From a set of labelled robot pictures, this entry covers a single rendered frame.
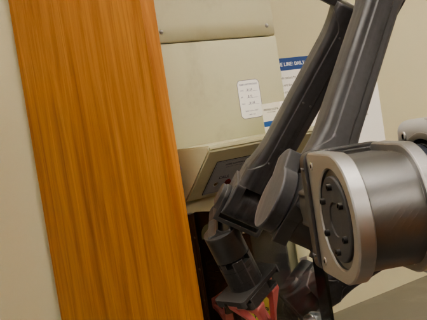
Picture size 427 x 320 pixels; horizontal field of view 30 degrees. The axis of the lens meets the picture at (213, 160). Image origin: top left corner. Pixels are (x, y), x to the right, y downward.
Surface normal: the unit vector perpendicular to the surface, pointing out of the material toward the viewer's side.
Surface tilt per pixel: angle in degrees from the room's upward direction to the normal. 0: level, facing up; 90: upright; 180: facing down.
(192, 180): 90
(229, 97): 90
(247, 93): 90
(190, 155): 90
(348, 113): 74
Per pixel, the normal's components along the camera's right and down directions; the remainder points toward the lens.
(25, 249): 0.62, -0.06
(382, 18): 0.28, -0.27
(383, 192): 0.07, -0.43
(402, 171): 0.00, -0.66
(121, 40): -0.76, 0.15
